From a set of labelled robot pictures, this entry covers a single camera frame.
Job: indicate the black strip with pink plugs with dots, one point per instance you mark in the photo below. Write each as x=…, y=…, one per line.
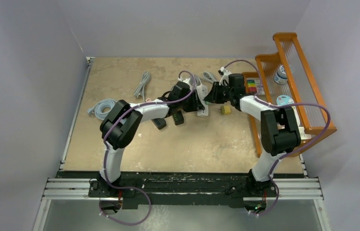
x=159, y=123

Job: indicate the black strip with green USB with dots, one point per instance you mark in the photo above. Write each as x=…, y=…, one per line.
x=177, y=117

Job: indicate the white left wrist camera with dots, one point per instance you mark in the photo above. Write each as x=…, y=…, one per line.
x=186, y=78

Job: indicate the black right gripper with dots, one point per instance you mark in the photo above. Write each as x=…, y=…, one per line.
x=213, y=97

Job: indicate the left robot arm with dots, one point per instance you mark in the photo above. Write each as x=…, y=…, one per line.
x=121, y=124

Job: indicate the yellow plug adapter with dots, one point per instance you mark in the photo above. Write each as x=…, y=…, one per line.
x=225, y=109

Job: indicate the aluminium table edge rail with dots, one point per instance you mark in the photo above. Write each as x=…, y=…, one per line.
x=69, y=136

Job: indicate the white power strip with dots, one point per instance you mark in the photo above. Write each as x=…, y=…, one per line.
x=202, y=93

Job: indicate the black aluminium robot base frame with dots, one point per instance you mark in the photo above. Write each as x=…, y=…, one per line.
x=175, y=188

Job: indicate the blue packaged item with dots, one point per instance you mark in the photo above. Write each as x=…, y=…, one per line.
x=283, y=100

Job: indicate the orange wooden rack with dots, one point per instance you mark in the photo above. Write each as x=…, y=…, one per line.
x=301, y=86

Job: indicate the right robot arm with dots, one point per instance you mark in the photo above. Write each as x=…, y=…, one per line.
x=279, y=131

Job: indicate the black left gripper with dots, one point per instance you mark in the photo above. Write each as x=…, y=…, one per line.
x=196, y=105

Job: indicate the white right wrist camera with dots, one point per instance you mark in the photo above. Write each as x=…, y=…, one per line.
x=224, y=74

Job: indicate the colourful box on rack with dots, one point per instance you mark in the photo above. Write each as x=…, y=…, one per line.
x=254, y=86

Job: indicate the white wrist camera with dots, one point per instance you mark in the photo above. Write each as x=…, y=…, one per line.
x=186, y=78
x=224, y=74

